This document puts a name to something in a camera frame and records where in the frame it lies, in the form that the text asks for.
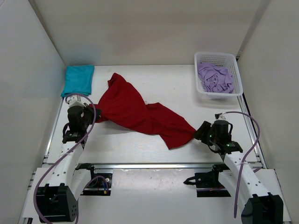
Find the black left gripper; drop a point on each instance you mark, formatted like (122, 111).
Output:
(89, 109)

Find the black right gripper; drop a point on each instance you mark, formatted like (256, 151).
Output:
(201, 134)

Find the red t shirt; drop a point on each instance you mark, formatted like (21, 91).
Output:
(123, 105)

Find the teal polo shirt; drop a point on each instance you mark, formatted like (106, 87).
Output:
(78, 79)

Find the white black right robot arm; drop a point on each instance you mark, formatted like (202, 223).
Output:
(256, 203)

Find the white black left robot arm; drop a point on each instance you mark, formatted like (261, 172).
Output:
(57, 200)

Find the lilac garment in basket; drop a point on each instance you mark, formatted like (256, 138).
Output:
(216, 79)

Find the white plastic basket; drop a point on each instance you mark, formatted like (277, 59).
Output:
(218, 59)

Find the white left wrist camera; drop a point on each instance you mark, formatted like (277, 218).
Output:
(74, 100)

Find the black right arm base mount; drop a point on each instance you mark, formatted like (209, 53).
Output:
(207, 183)

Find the aluminium table edge rail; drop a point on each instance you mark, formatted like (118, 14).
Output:
(152, 165)

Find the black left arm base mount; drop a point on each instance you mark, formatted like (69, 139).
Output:
(102, 185)

